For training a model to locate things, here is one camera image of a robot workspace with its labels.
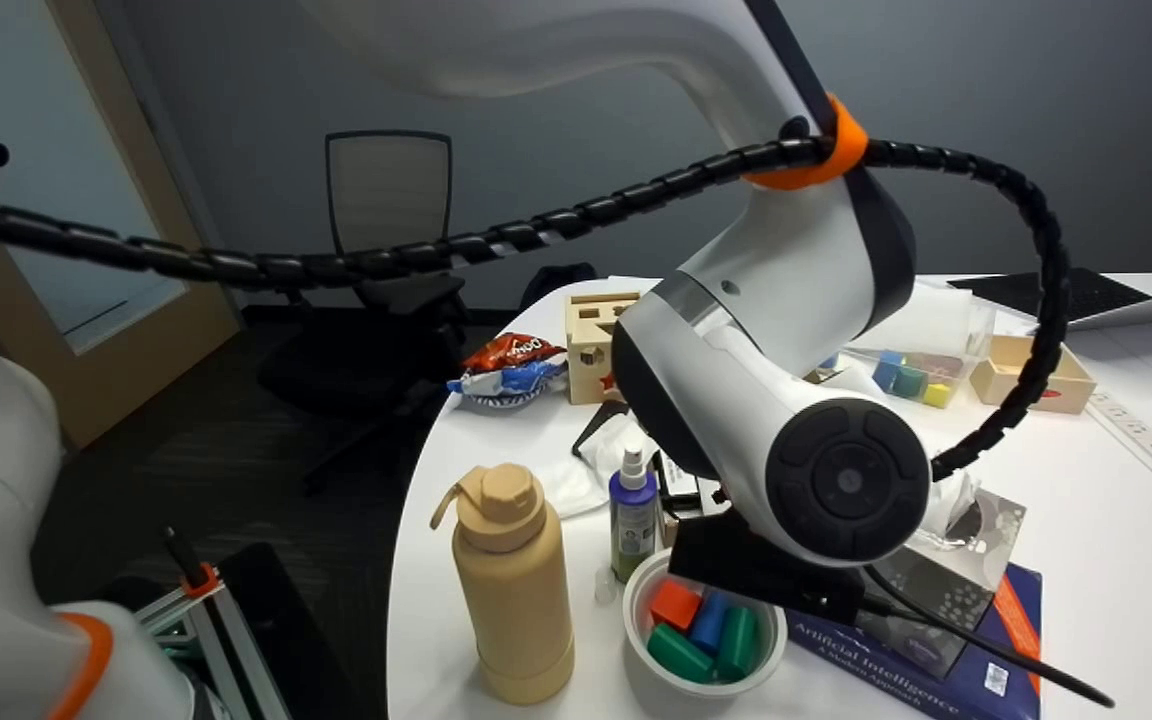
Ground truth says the blue toy block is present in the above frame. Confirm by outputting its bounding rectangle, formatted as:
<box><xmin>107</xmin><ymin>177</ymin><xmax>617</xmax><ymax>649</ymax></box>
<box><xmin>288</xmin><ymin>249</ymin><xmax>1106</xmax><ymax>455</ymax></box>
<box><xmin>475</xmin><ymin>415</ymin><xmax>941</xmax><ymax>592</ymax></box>
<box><xmin>688</xmin><ymin>592</ymin><xmax>735</xmax><ymax>661</ymax></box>

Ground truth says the green toy block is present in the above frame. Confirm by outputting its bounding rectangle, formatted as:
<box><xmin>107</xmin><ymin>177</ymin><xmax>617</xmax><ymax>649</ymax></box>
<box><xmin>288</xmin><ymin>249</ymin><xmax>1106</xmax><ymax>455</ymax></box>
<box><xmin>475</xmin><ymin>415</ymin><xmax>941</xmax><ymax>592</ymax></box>
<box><xmin>645</xmin><ymin>621</ymin><xmax>719</xmax><ymax>688</ymax></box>
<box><xmin>714</xmin><ymin>604</ymin><xmax>766</xmax><ymax>684</ymax></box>

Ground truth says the black tripod with orange clip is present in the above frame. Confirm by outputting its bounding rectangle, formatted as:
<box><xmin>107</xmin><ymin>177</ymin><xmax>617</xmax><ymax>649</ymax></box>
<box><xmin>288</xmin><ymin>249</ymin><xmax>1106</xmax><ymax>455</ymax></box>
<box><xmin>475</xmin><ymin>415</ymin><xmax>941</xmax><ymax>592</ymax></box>
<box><xmin>131</xmin><ymin>519</ymin><xmax>298</xmax><ymax>720</ymax></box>

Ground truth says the white paper napkin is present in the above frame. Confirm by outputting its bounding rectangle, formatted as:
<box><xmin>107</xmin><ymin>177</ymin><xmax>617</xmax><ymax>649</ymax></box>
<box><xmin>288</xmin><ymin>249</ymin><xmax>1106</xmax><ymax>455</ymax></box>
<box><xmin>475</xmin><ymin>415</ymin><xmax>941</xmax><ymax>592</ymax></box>
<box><xmin>550</xmin><ymin>455</ymin><xmax>625</xmax><ymax>525</ymax></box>
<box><xmin>585</xmin><ymin>407</ymin><xmax>650</xmax><ymax>473</ymax></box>

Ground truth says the teal toy block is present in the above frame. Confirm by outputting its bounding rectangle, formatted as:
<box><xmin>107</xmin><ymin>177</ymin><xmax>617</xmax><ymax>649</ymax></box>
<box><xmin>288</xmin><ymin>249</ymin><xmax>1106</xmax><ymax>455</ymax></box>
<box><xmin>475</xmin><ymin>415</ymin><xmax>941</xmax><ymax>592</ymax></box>
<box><xmin>869</xmin><ymin>349</ymin><xmax>938</xmax><ymax>405</ymax></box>

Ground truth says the red toy block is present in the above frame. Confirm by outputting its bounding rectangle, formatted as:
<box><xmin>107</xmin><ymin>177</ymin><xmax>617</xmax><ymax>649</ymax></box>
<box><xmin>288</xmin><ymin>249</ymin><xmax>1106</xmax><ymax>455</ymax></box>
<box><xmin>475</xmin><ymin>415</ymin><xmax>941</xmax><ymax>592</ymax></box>
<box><xmin>645</xmin><ymin>573</ymin><xmax>709</xmax><ymax>634</ymax></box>

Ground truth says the small wooden tray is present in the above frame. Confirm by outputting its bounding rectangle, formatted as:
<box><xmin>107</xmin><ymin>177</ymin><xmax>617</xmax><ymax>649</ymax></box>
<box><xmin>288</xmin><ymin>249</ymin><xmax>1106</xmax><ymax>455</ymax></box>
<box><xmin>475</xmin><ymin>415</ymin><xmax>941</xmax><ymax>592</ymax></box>
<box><xmin>967</xmin><ymin>328</ymin><xmax>1101</xmax><ymax>415</ymax></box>

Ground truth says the black mesh office chair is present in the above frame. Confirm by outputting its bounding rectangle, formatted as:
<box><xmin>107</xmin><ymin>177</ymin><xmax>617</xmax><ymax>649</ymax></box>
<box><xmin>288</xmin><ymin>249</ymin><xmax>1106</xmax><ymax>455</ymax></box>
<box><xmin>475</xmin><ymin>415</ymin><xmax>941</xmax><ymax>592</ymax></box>
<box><xmin>242</xmin><ymin>125</ymin><xmax>475</xmax><ymax>500</ymax></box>

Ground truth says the clear plastic container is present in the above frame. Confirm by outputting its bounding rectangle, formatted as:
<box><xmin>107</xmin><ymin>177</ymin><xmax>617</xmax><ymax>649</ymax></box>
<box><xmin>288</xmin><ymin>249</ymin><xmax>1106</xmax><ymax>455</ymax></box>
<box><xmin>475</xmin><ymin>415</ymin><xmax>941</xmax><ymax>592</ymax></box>
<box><xmin>852</xmin><ymin>277</ymin><xmax>999</xmax><ymax>411</ymax></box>

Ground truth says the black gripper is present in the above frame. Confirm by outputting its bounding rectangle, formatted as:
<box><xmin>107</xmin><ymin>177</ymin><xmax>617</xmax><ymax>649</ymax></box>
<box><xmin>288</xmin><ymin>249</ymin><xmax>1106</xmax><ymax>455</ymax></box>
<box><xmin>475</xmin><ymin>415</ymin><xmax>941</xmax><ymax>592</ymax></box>
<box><xmin>664</xmin><ymin>506</ymin><xmax>798</xmax><ymax>581</ymax></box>

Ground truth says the beige insulated water bottle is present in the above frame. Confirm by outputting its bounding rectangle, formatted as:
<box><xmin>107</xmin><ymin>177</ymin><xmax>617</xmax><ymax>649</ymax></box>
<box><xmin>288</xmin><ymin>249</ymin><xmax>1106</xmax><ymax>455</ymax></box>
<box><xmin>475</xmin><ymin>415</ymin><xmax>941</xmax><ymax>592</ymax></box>
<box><xmin>425</xmin><ymin>461</ymin><xmax>581</xmax><ymax>708</ymax></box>

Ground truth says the dark open laptop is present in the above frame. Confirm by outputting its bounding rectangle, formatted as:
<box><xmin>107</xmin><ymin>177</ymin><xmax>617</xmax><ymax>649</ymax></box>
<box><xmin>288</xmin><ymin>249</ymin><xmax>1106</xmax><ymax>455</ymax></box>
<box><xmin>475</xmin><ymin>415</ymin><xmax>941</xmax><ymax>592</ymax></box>
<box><xmin>949</xmin><ymin>263</ymin><xmax>1152</xmax><ymax>341</ymax></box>

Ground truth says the wooden door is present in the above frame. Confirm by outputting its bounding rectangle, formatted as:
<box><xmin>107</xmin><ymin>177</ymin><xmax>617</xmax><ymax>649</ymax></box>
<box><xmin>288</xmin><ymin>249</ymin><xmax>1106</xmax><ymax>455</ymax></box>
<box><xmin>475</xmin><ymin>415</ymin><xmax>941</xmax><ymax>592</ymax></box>
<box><xmin>40</xmin><ymin>0</ymin><xmax>245</xmax><ymax>453</ymax></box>

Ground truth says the wooden shape sorter box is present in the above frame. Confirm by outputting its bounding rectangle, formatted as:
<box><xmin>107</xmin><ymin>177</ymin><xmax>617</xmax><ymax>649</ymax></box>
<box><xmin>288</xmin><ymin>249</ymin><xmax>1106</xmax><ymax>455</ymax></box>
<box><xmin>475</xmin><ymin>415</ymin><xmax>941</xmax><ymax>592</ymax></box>
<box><xmin>561</xmin><ymin>289</ymin><xmax>650</xmax><ymax>407</ymax></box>

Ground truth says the blue book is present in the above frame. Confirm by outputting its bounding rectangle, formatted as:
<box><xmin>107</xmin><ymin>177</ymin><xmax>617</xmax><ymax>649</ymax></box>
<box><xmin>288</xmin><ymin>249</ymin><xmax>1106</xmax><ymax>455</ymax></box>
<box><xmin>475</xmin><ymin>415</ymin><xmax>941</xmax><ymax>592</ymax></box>
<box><xmin>786</xmin><ymin>555</ymin><xmax>1047</xmax><ymax>720</ymax></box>

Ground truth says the blue snack bag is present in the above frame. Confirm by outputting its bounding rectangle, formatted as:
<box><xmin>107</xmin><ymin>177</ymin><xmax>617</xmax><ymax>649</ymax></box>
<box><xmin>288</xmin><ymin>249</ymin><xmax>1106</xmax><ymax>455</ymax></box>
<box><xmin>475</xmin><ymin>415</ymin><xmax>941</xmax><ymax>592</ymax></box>
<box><xmin>444</xmin><ymin>360</ymin><xmax>569</xmax><ymax>407</ymax></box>

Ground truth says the patterned tissue box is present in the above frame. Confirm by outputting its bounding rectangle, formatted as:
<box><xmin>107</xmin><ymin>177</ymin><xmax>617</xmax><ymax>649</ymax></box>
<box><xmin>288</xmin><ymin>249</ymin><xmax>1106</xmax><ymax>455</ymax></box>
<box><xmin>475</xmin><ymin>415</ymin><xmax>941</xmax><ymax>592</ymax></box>
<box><xmin>891</xmin><ymin>476</ymin><xmax>1033</xmax><ymax>631</ymax></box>

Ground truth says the white round bowl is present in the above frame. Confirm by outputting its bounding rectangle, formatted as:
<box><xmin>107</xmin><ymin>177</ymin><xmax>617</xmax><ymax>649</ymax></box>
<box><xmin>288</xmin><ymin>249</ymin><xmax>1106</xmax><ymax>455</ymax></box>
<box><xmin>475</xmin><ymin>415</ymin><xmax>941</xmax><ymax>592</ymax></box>
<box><xmin>620</xmin><ymin>548</ymin><xmax>792</xmax><ymax>711</ymax></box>

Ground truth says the black corrugated cable conduit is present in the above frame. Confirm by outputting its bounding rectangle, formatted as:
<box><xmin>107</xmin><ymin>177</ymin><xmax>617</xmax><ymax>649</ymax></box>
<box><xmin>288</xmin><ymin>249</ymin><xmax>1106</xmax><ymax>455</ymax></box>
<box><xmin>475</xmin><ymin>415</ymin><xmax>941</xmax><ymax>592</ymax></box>
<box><xmin>0</xmin><ymin>118</ymin><xmax>1077</xmax><ymax>486</ymax></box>

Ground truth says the thin black camera cable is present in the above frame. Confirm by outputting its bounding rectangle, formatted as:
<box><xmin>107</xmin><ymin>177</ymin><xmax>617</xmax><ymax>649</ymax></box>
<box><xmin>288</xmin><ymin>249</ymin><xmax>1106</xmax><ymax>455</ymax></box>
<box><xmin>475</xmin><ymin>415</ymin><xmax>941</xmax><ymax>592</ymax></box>
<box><xmin>861</xmin><ymin>562</ymin><xmax>1120</xmax><ymax>711</ymax></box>

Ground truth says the orange chips bag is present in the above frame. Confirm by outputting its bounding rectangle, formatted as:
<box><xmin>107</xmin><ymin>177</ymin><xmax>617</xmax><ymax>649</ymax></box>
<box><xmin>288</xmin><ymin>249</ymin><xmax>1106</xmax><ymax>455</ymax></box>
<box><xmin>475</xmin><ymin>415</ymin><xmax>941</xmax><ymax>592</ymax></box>
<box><xmin>461</xmin><ymin>328</ymin><xmax>569</xmax><ymax>381</ymax></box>

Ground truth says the small purple spray bottle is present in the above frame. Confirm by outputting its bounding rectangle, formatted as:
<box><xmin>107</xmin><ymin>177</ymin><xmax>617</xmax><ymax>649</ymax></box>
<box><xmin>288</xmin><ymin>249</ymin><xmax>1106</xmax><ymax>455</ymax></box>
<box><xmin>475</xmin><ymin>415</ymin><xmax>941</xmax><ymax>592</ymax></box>
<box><xmin>606</xmin><ymin>442</ymin><xmax>669</xmax><ymax>584</ymax></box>

